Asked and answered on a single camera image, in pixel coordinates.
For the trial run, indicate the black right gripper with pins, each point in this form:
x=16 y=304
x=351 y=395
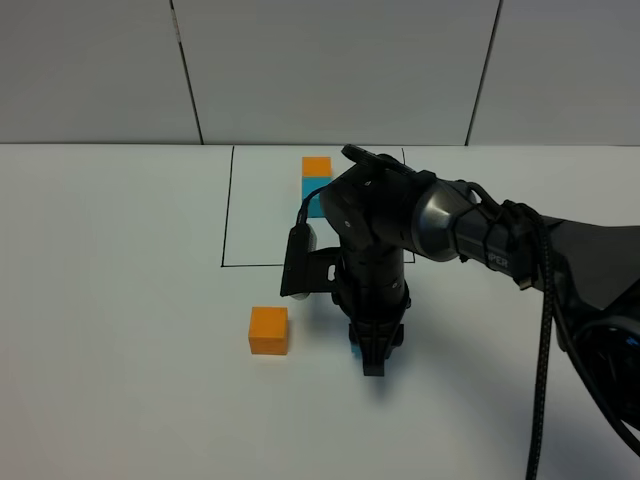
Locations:
x=371 y=290

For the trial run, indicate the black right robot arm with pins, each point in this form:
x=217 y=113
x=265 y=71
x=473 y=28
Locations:
x=381 y=209

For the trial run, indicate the blue template cube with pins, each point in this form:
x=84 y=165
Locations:
x=310 y=190

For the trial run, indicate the orange template cube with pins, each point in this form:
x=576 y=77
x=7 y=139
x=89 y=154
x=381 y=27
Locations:
x=316 y=166

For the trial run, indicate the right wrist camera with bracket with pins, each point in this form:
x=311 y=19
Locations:
x=306 y=268

